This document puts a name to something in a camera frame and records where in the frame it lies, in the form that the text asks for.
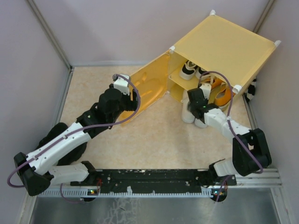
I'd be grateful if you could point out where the grey cable duct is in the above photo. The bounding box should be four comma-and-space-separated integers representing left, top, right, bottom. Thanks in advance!
37, 188, 218, 198

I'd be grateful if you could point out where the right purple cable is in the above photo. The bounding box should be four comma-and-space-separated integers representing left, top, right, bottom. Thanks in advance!
198, 71, 264, 175

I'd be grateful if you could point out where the orange sneaker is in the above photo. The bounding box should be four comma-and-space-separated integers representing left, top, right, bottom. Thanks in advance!
214, 84, 235, 111
202, 77, 224, 90

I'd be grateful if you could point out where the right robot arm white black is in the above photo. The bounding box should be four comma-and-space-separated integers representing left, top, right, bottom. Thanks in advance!
186, 88, 272, 178

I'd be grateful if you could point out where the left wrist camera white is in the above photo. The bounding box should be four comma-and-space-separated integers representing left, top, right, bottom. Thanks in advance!
112, 74, 131, 95

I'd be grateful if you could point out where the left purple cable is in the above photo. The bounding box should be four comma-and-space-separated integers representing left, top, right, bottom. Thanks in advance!
7, 73, 141, 188

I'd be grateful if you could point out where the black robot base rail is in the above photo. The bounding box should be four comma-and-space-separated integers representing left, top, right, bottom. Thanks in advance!
71, 161, 226, 194

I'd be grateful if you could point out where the yellow shoe cabinet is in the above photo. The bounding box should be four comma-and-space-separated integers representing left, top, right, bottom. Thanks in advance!
168, 11, 280, 102

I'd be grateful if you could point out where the black white sneaker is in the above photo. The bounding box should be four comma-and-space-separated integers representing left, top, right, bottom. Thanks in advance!
195, 67, 210, 80
179, 60, 198, 80

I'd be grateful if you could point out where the black white striped slipper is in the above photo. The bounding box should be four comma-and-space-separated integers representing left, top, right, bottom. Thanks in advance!
244, 78, 256, 103

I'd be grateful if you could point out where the purple cable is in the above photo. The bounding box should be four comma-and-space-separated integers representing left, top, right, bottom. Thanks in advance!
198, 71, 264, 175
7, 73, 141, 188

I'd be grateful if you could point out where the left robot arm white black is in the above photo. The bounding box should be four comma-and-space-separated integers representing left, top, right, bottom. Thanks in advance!
14, 79, 141, 196

